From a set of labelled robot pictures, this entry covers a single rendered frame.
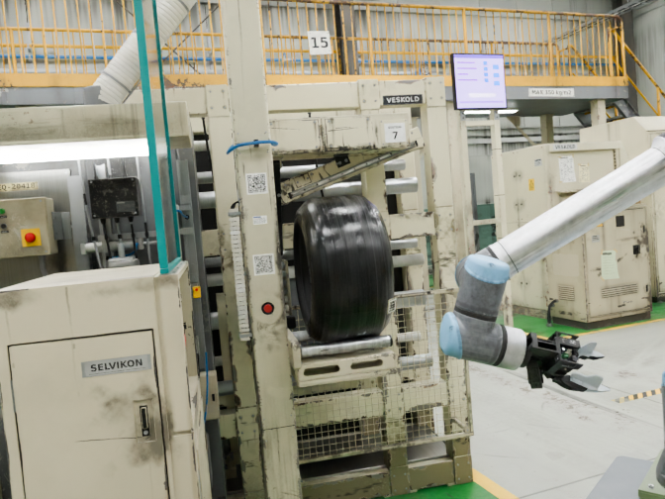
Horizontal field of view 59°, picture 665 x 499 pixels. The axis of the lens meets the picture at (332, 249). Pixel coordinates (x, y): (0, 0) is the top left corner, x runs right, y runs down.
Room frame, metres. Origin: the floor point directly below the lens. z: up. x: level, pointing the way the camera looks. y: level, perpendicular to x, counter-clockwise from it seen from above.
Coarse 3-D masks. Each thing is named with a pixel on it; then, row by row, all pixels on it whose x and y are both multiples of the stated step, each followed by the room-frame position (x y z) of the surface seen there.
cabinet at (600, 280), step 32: (608, 224) 6.08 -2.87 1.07; (640, 224) 6.23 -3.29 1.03; (576, 256) 6.05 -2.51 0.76; (608, 256) 6.06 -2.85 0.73; (640, 256) 6.22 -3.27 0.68; (576, 288) 6.08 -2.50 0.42; (608, 288) 6.06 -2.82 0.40; (640, 288) 6.21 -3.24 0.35; (576, 320) 6.10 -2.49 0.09; (608, 320) 6.08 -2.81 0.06; (640, 320) 6.23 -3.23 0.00
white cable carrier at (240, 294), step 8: (232, 216) 2.09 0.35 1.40; (232, 224) 2.09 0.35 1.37; (232, 232) 2.09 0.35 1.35; (232, 240) 2.13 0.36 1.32; (240, 256) 2.14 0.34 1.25; (240, 264) 2.10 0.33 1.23; (240, 272) 2.10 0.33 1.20; (240, 280) 2.10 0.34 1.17; (240, 288) 2.10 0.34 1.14; (240, 296) 2.09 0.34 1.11; (240, 304) 2.09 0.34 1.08; (240, 312) 2.09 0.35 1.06; (240, 320) 2.09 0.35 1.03; (240, 328) 2.13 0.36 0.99; (248, 328) 2.11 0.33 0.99
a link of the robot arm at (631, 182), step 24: (624, 168) 1.29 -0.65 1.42; (648, 168) 1.26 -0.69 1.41; (600, 192) 1.28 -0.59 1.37; (624, 192) 1.27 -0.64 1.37; (648, 192) 1.28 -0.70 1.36; (552, 216) 1.30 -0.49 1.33; (576, 216) 1.28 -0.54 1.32; (600, 216) 1.28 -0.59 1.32; (504, 240) 1.33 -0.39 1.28; (528, 240) 1.30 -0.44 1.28; (552, 240) 1.29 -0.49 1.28; (528, 264) 1.32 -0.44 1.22
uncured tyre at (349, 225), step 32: (320, 224) 2.02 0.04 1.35; (352, 224) 2.03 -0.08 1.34; (384, 224) 2.09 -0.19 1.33; (320, 256) 1.97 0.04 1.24; (352, 256) 1.97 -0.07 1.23; (384, 256) 2.00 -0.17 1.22; (320, 288) 1.97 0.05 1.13; (352, 288) 1.97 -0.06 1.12; (384, 288) 2.00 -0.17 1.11; (320, 320) 2.02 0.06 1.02; (352, 320) 2.02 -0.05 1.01; (384, 320) 2.06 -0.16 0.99
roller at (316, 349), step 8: (376, 336) 2.12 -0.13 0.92; (384, 336) 2.12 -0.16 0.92; (320, 344) 2.07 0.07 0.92; (328, 344) 2.07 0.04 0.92; (336, 344) 2.08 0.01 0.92; (344, 344) 2.08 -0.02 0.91; (352, 344) 2.08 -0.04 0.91; (360, 344) 2.09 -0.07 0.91; (368, 344) 2.09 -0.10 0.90; (376, 344) 2.10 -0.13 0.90; (384, 344) 2.11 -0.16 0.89; (392, 344) 2.12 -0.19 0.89; (304, 352) 2.05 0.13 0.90; (312, 352) 2.05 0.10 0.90; (320, 352) 2.06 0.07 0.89; (328, 352) 2.07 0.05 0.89; (336, 352) 2.08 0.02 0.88
